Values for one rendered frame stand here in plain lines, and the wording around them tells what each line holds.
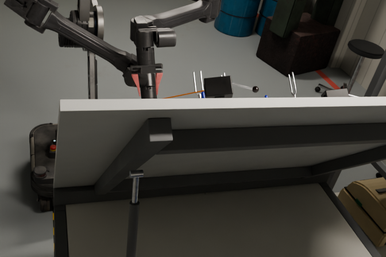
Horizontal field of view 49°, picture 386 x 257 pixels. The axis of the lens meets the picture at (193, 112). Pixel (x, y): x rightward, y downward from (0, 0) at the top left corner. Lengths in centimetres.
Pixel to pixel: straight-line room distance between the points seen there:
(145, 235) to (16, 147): 179
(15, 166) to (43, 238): 64
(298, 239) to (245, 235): 21
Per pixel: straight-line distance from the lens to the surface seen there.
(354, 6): 504
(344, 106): 82
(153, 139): 70
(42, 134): 291
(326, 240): 179
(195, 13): 160
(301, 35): 455
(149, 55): 136
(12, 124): 341
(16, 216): 274
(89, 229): 159
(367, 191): 205
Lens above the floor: 201
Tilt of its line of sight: 33 degrees down
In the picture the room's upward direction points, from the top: 12 degrees clockwise
